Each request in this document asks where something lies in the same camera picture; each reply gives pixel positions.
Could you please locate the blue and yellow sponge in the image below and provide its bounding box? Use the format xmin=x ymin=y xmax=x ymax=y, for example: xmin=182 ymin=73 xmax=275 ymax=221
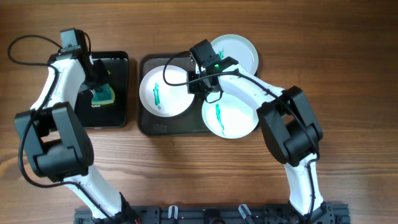
xmin=90 ymin=83 xmax=116 ymax=107

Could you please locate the white plate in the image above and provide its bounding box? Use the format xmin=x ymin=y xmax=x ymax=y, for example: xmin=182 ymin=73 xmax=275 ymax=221
xmin=139 ymin=65 xmax=195 ymax=118
xmin=201 ymin=93 xmax=259 ymax=139

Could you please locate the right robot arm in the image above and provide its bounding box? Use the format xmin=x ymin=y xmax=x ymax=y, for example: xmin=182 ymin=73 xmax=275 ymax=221
xmin=188 ymin=55 xmax=325 ymax=223

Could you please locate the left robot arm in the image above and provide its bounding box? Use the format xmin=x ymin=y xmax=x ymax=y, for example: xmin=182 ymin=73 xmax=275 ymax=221
xmin=14 ymin=51 xmax=140 ymax=223

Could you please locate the black water tray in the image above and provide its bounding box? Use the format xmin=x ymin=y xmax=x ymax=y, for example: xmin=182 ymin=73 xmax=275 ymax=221
xmin=75 ymin=51 xmax=129 ymax=129

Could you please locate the dark grey serving tray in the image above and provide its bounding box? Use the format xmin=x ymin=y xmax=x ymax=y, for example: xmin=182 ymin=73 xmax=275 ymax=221
xmin=137 ymin=53 xmax=211 ymax=136

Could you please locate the light blue plate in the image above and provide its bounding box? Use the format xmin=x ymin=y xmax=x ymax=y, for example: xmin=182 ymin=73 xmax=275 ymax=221
xmin=210 ymin=34 xmax=259 ymax=76

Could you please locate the right black cable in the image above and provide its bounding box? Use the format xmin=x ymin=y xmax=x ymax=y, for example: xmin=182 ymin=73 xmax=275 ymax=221
xmin=162 ymin=51 xmax=321 ymax=218

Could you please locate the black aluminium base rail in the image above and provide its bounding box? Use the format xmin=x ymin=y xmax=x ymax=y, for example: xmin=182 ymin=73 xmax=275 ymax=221
xmin=73 ymin=203 xmax=351 ymax=224

